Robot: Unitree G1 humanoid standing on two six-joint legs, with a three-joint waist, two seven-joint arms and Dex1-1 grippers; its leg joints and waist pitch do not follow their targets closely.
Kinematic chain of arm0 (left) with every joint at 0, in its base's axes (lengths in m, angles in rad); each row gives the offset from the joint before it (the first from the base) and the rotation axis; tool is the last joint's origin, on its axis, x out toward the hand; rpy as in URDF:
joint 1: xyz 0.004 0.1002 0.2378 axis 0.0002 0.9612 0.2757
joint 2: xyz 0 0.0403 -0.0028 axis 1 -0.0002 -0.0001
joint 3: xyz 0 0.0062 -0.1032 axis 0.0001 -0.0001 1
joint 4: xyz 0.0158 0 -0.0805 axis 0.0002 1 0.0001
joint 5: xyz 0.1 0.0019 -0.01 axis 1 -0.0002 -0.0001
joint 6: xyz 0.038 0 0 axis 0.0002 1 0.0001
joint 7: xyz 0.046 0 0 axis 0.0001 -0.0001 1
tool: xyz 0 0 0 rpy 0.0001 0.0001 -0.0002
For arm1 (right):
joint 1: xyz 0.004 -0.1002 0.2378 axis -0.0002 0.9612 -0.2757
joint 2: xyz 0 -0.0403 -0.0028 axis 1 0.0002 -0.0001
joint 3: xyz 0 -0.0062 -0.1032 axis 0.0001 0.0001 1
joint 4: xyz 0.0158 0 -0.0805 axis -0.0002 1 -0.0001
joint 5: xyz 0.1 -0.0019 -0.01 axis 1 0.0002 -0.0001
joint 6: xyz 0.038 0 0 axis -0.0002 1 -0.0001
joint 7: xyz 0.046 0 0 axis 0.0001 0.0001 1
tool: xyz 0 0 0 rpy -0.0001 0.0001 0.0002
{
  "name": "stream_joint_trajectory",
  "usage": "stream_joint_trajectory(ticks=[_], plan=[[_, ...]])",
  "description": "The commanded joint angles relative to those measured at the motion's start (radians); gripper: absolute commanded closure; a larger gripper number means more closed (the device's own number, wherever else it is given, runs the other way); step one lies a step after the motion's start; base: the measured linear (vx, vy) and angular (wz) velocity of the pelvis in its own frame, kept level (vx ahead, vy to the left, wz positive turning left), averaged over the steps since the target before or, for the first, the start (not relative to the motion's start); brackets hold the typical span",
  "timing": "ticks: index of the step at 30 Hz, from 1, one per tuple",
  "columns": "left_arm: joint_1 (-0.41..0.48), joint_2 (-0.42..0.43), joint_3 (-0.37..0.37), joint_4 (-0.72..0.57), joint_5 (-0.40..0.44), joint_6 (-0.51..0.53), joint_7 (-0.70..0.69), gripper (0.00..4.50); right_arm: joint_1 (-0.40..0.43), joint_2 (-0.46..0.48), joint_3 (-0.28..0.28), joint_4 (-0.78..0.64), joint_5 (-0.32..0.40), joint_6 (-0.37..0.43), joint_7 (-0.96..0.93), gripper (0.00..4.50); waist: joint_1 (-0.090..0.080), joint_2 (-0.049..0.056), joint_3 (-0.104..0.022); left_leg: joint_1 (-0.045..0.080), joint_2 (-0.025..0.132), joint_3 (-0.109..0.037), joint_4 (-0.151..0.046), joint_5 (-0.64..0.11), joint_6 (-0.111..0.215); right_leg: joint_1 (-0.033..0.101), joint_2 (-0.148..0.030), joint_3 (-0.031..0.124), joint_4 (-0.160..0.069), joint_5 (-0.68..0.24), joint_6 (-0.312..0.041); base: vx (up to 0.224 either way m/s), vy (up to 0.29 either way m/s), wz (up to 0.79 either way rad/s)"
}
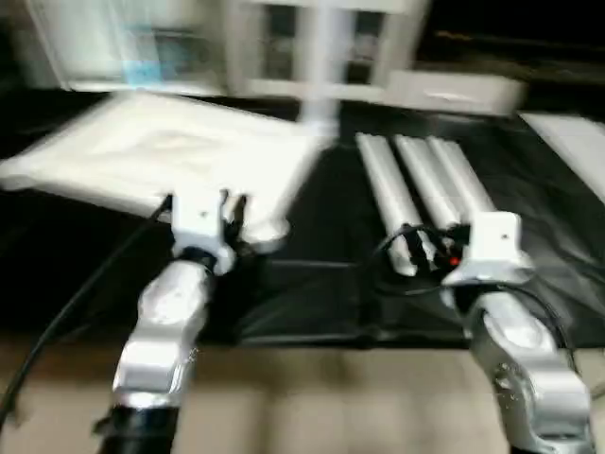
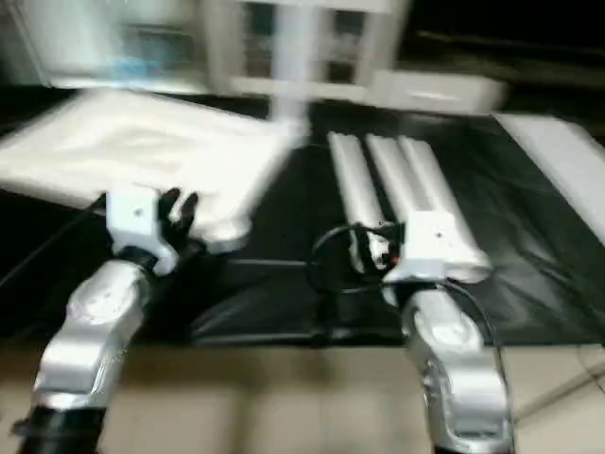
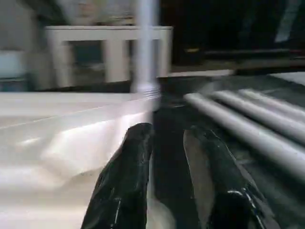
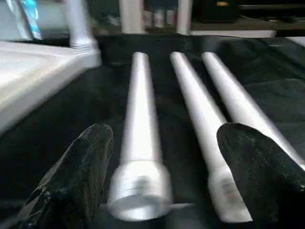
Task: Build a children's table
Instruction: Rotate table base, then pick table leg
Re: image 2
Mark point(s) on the white plastic table leg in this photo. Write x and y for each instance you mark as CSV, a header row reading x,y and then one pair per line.
x,y
397,184
440,194
354,189
288,66

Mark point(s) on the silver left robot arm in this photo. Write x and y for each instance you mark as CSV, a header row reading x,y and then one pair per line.
x,y
90,340

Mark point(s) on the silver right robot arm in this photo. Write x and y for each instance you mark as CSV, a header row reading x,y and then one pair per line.
x,y
458,369

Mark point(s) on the white plastic table top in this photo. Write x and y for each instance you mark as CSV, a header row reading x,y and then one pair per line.
x,y
142,151

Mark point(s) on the black work mat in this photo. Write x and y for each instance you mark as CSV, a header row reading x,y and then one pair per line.
x,y
284,284

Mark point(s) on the white drawer unit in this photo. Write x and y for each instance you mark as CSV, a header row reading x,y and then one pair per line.
x,y
435,92

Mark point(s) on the white glass-door cabinet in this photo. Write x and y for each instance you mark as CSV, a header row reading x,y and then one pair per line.
x,y
302,43

